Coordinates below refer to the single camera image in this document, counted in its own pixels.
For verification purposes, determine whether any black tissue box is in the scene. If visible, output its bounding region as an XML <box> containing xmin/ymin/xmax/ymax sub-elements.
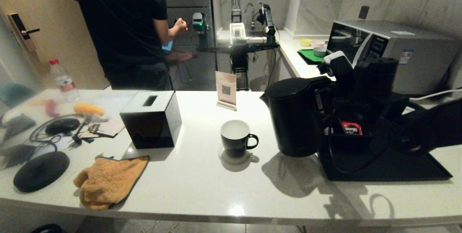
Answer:
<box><xmin>120</xmin><ymin>91</ymin><xmax>183</xmax><ymax>150</ymax></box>

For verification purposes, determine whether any yellow toy corn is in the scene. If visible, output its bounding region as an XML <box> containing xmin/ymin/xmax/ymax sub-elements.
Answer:
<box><xmin>74</xmin><ymin>103</ymin><xmax>105</xmax><ymax>116</ymax></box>

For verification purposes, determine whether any black pouch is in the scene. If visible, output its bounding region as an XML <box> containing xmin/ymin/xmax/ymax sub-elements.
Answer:
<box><xmin>0</xmin><ymin>114</ymin><xmax>37</xmax><ymax>140</ymax></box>

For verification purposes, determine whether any grey upright rig post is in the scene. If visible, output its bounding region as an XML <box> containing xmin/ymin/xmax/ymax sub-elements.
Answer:
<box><xmin>230</xmin><ymin>0</ymin><xmax>241</xmax><ymax>24</ymax></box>

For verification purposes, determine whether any teal rounded object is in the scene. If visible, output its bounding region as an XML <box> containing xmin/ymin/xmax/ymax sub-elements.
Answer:
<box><xmin>0</xmin><ymin>83</ymin><xmax>36</xmax><ymax>108</ymax></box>

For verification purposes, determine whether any QR code sign stand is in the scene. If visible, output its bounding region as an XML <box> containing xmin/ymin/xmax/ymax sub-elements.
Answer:
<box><xmin>215</xmin><ymin>71</ymin><xmax>237</xmax><ymax>112</ymax></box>

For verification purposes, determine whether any black mug white inside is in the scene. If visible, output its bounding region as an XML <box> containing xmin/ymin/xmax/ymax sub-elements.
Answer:
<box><xmin>220</xmin><ymin>120</ymin><xmax>259</xmax><ymax>158</ymax></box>

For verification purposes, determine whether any red-capped water bottle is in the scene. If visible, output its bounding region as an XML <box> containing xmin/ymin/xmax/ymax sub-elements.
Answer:
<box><xmin>49</xmin><ymin>59</ymin><xmax>81</xmax><ymax>103</ymax></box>

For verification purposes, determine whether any black door lock handle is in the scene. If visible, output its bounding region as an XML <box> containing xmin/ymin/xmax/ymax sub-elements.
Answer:
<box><xmin>9</xmin><ymin>13</ymin><xmax>41</xmax><ymax>53</ymax></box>

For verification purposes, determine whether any black cable with plug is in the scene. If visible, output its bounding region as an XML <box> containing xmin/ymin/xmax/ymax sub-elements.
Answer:
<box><xmin>30</xmin><ymin>115</ymin><xmax>87</xmax><ymax>147</ymax></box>

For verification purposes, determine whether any black serving tray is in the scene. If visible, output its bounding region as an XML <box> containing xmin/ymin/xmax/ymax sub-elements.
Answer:
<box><xmin>319</xmin><ymin>132</ymin><xmax>453</xmax><ymax>182</ymax></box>

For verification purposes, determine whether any black round kettle base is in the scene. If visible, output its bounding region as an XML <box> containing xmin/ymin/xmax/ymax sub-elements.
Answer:
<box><xmin>13</xmin><ymin>151</ymin><xmax>70</xmax><ymax>193</ymax></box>

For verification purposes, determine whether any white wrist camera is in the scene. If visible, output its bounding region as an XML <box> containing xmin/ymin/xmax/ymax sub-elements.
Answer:
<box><xmin>323</xmin><ymin>51</ymin><xmax>354</xmax><ymax>78</ymax></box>

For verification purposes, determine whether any chrome faucet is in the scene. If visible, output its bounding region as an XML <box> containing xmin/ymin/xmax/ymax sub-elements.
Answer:
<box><xmin>244</xmin><ymin>3</ymin><xmax>255</xmax><ymax>31</ymax></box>

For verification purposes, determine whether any white round coaster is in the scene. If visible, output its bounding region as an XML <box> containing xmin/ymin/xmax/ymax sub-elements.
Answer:
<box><xmin>218</xmin><ymin>146</ymin><xmax>253</xmax><ymax>164</ymax></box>

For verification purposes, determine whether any black oval mouse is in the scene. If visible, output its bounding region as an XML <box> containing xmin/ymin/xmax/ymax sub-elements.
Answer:
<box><xmin>45</xmin><ymin>118</ymin><xmax>81</xmax><ymax>136</ymax></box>

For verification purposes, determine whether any person in black shirt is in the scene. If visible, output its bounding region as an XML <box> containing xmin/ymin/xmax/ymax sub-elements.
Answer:
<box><xmin>68</xmin><ymin>0</ymin><xmax>188</xmax><ymax>91</ymax></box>

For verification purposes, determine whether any red Nescafe coffee sachet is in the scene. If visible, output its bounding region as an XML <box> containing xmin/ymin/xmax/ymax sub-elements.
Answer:
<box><xmin>341</xmin><ymin>120</ymin><xmax>362</xmax><ymax>135</ymax></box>

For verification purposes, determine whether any green tray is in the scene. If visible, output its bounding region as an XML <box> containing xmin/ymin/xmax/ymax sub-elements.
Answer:
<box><xmin>298</xmin><ymin>49</ymin><xmax>329</xmax><ymax>65</ymax></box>

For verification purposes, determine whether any white rig box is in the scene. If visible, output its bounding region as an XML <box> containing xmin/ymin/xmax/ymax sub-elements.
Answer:
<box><xmin>230</xmin><ymin>23</ymin><xmax>247</xmax><ymax>45</ymax></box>

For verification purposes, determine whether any silver microwave oven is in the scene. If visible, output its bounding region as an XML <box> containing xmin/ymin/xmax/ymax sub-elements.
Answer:
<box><xmin>327</xmin><ymin>20</ymin><xmax>461</xmax><ymax>96</ymax></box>

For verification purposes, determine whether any thick white power cable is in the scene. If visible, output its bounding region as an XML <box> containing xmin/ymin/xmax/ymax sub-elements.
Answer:
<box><xmin>410</xmin><ymin>89</ymin><xmax>462</xmax><ymax>102</ymax></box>

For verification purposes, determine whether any red chili pepper toy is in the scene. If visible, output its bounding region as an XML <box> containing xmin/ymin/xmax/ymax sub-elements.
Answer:
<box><xmin>45</xmin><ymin>99</ymin><xmax>61</xmax><ymax>117</ymax></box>

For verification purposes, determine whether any orange towel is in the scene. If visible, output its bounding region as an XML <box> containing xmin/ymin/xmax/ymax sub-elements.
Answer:
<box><xmin>73</xmin><ymin>155</ymin><xmax>150</xmax><ymax>210</ymax></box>

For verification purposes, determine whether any black rig stand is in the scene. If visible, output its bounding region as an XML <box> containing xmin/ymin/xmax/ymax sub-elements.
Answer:
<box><xmin>197</xmin><ymin>43</ymin><xmax>280</xmax><ymax>92</ymax></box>

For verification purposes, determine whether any black rounded floor object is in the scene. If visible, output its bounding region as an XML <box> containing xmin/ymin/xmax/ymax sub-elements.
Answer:
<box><xmin>32</xmin><ymin>224</ymin><xmax>64</xmax><ymax>233</ymax></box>

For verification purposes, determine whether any black compartment box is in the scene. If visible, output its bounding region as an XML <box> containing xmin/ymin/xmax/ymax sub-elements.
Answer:
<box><xmin>325</xmin><ymin>117</ymin><xmax>374</xmax><ymax>154</ymax></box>

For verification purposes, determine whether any black electric kettle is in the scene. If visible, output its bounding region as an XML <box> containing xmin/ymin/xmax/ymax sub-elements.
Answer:
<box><xmin>260</xmin><ymin>76</ymin><xmax>334</xmax><ymax>158</ymax></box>

